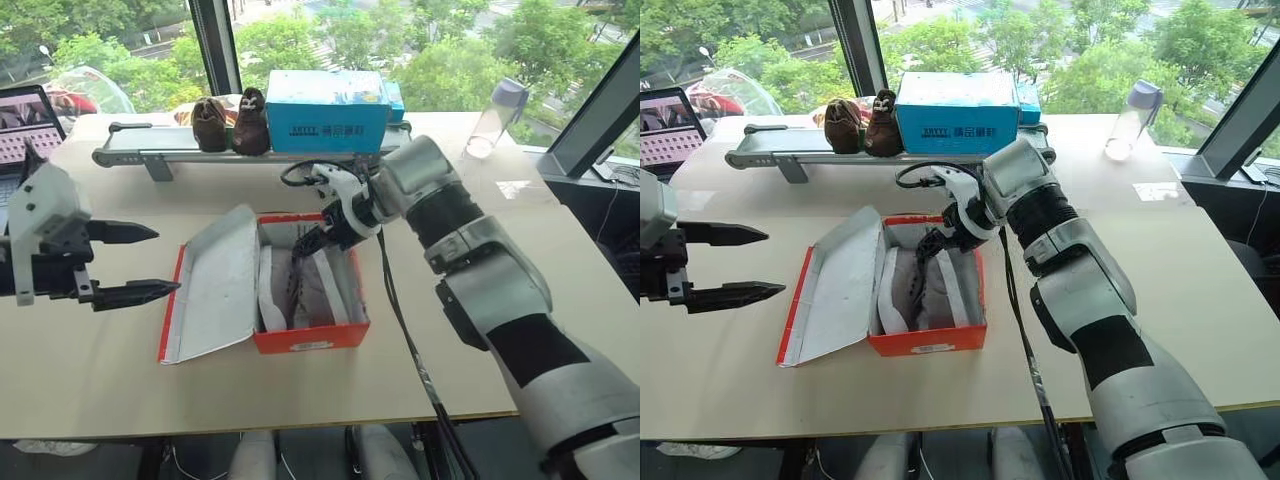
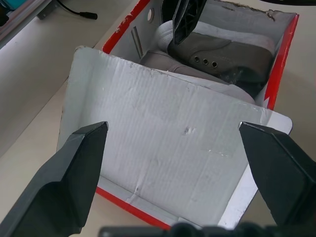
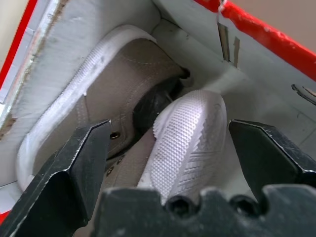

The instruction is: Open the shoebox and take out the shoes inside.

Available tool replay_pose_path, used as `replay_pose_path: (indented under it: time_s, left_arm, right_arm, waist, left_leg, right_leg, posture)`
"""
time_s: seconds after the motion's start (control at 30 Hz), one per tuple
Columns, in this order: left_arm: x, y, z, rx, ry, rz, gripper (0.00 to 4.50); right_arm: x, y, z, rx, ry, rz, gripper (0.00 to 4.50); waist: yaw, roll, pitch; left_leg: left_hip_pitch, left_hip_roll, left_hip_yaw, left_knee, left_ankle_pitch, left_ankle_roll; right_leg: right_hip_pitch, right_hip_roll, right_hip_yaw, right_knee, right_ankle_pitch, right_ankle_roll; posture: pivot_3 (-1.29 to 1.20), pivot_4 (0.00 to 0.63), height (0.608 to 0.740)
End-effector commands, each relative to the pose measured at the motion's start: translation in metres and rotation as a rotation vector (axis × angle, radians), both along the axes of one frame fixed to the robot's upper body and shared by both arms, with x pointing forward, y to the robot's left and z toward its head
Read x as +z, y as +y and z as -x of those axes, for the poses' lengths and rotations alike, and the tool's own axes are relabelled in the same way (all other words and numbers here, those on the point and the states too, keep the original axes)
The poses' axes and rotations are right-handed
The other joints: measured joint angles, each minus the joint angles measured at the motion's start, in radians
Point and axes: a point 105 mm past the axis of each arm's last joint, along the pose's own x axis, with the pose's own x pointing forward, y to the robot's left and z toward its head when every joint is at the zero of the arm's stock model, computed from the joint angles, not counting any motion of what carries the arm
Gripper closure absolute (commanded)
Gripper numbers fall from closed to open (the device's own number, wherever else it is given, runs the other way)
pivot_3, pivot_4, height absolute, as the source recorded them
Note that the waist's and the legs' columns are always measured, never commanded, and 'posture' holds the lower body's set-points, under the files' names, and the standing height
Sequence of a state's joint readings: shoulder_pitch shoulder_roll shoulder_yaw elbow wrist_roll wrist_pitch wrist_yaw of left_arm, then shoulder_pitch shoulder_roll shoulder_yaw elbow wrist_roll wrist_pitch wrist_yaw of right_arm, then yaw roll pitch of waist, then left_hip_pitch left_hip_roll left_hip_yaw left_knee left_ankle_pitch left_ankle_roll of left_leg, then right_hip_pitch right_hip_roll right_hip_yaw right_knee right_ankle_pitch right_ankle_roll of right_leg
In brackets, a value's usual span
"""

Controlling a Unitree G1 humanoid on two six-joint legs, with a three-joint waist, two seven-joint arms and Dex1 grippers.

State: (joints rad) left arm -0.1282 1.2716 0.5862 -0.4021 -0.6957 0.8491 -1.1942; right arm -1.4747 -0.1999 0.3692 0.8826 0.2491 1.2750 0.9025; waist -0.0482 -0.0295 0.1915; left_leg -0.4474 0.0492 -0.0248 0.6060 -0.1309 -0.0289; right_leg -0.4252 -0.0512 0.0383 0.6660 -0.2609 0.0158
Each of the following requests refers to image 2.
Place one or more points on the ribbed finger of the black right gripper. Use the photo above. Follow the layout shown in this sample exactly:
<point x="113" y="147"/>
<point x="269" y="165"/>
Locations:
<point x="168" y="10"/>
<point x="185" y="22"/>

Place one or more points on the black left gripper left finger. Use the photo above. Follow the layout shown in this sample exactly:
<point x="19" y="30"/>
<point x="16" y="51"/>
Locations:
<point x="54" y="187"/>

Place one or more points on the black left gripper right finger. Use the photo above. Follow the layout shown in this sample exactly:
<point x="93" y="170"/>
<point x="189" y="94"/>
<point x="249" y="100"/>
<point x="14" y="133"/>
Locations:
<point x="281" y="172"/>

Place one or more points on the dark grey canvas shoe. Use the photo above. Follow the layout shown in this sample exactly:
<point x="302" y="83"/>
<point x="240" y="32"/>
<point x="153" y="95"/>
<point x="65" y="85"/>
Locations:
<point x="229" y="56"/>

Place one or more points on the red and white cardboard shoebox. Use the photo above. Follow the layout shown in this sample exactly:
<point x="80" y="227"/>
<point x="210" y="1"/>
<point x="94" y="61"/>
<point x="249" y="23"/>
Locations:
<point x="158" y="138"/>

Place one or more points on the light grey canvas shoe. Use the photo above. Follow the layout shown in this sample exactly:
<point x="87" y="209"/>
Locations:
<point x="158" y="60"/>

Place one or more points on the teal object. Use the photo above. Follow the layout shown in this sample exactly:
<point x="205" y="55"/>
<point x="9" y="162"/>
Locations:
<point x="6" y="3"/>

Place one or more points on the aluminium frame rail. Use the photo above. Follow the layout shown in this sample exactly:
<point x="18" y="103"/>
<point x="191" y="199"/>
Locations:
<point x="22" y="17"/>

